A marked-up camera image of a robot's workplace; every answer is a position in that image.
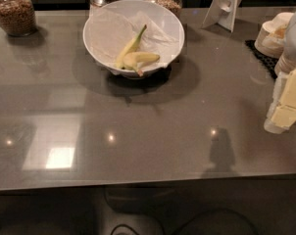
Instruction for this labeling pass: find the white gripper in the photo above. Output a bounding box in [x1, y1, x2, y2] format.
[264, 70, 296, 134]

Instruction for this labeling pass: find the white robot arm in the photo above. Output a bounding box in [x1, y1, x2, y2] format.
[264, 12, 296, 134]

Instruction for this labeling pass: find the yellow green banana upright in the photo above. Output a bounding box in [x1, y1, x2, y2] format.
[116, 25, 147, 69]

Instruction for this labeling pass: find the white bowl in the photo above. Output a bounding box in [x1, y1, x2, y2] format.
[82, 0, 185, 80]

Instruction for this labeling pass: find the black mesh mat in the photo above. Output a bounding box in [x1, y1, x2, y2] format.
[245, 40, 278, 80]

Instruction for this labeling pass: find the stack of paper cups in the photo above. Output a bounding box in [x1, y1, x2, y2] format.
[254, 12, 293, 59]

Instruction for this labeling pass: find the white folded card stand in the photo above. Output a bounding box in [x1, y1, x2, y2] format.
[202, 0, 242, 32]

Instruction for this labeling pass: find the white paper napkin liner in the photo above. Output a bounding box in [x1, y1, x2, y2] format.
[87, 7, 181, 75]

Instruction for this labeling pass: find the glass jar with grains left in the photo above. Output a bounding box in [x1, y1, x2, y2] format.
[0, 0, 36, 36]

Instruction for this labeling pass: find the black floor cable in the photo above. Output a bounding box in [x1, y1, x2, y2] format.
[109, 208, 260, 235]

